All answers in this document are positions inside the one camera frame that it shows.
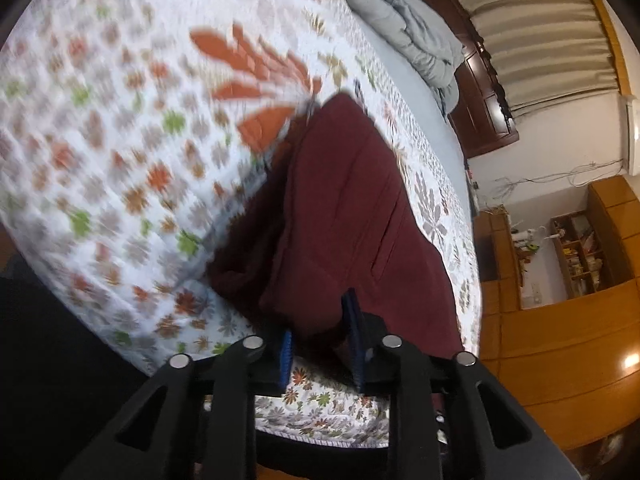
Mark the dark wooden headboard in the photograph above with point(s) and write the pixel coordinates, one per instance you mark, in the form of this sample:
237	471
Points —
480	90

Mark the white air conditioner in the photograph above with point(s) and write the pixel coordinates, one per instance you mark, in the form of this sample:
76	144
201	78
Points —
631	135

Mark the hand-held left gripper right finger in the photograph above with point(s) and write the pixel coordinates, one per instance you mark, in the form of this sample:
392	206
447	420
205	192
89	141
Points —
353	340

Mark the wooden wall cabinet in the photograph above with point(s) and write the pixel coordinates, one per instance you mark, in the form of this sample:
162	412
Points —
565	340

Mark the maroon pants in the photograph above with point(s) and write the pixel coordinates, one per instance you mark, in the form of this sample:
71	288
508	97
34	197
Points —
345	210

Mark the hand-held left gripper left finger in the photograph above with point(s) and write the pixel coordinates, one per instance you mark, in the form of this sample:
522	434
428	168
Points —
286	360

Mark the floral quilted bedspread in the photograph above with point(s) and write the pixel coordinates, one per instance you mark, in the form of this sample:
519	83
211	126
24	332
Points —
125	135

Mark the beige curtain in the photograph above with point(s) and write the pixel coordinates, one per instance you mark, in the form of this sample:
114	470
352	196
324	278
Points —
540	25

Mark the light blue bed sheet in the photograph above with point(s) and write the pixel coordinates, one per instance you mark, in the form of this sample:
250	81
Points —
400	80

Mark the grey comforter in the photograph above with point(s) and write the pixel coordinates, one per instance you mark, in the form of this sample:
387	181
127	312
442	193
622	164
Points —
405	15

